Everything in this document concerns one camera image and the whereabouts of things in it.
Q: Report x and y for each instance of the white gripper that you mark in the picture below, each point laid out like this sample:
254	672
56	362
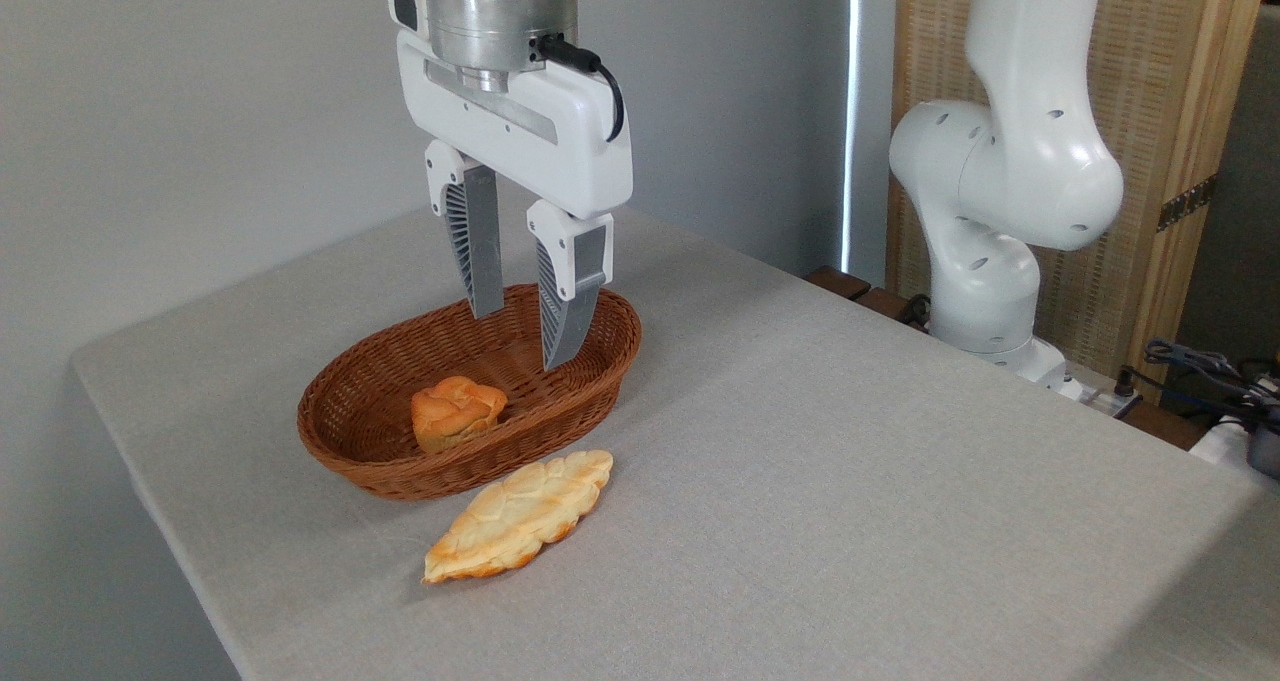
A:
560	131

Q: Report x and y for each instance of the small round bread roll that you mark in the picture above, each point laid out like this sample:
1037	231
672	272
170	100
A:
455	411

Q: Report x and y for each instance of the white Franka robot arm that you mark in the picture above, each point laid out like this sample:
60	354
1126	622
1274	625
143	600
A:
1020	161

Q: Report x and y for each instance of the long braided bread loaf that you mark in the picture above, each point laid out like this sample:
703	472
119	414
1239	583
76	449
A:
520	511

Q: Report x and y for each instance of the brown wicker basket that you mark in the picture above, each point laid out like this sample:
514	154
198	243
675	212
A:
380	441

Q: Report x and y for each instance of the wooden rattan folding screen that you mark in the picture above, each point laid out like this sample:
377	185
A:
1150	111

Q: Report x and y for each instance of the black metal hinge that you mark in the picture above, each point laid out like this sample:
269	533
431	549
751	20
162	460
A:
1187	202

